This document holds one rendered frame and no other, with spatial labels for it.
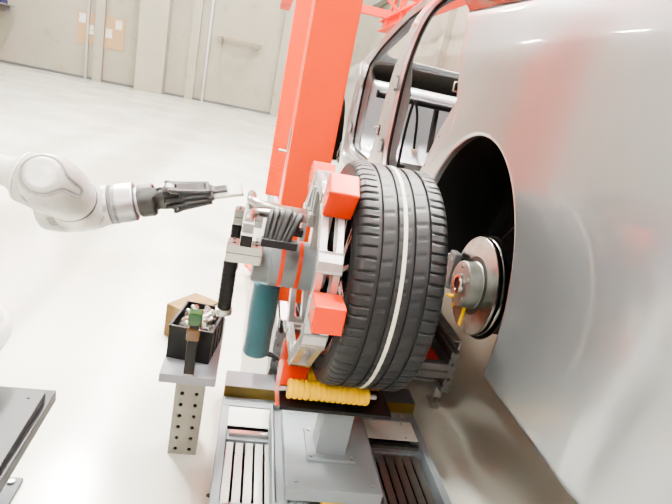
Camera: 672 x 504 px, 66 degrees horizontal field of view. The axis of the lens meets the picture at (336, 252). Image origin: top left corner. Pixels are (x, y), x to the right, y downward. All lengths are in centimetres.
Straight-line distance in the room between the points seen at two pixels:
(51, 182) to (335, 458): 120
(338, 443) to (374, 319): 64
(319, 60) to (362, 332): 103
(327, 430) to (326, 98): 113
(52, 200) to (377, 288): 70
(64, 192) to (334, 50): 114
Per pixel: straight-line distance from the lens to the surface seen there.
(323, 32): 193
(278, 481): 182
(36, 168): 108
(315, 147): 193
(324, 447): 180
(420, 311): 128
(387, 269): 124
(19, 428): 171
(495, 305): 160
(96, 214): 123
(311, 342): 133
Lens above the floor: 135
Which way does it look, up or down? 17 degrees down
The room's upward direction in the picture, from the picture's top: 12 degrees clockwise
